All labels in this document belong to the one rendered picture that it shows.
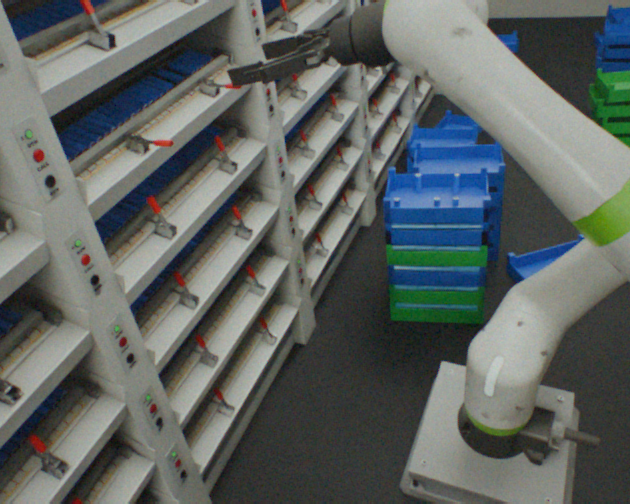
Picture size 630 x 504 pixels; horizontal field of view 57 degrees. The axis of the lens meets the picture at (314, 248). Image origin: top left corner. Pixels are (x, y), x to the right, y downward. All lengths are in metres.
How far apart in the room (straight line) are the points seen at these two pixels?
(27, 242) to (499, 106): 0.69
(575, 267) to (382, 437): 0.83
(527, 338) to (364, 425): 0.74
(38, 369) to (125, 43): 0.56
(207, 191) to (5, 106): 0.56
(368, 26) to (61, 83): 0.47
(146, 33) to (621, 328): 1.61
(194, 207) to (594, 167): 0.83
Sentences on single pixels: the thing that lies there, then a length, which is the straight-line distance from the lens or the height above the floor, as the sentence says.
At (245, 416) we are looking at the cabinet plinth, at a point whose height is 0.04.
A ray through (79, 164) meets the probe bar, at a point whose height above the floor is 0.97.
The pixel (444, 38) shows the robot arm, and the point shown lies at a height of 1.16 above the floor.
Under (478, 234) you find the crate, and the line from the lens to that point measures 1.76.
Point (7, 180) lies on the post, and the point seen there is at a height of 1.03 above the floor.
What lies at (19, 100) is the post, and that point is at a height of 1.13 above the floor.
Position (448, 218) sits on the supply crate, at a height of 0.42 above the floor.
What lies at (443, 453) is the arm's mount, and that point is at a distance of 1.25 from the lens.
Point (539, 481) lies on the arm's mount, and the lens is 1.24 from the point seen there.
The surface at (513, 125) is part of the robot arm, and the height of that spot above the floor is 1.06.
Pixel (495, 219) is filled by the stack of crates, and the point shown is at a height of 0.18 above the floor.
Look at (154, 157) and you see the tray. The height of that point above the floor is 0.92.
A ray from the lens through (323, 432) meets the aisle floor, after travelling 1.72.
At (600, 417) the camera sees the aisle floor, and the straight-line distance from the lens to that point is 1.81.
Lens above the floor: 1.38
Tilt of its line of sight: 36 degrees down
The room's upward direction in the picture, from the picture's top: 9 degrees counter-clockwise
